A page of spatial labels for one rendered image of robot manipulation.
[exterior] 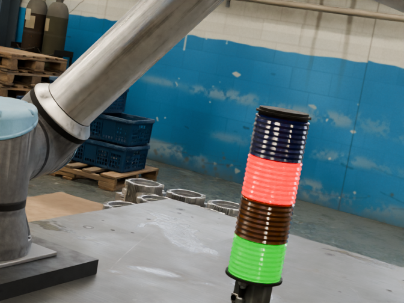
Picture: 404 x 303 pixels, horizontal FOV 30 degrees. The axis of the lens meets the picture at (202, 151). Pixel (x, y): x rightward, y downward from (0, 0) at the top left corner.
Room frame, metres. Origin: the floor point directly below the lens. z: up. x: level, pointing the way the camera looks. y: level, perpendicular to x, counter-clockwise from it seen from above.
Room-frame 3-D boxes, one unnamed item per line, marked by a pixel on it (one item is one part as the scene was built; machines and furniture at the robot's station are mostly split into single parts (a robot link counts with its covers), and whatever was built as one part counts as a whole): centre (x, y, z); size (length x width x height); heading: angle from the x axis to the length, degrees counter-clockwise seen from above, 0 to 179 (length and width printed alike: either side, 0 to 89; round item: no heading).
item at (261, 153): (0.81, -0.08, 1.19); 0.06 x 0.06 x 0.04
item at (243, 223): (0.81, -0.08, 1.10); 0.06 x 0.06 x 0.04
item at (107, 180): (6.50, 1.06, 0.39); 1.20 x 0.80 x 0.79; 68
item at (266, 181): (0.81, -0.08, 1.14); 0.06 x 0.06 x 0.04
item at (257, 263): (0.81, -0.08, 1.05); 0.06 x 0.06 x 0.04
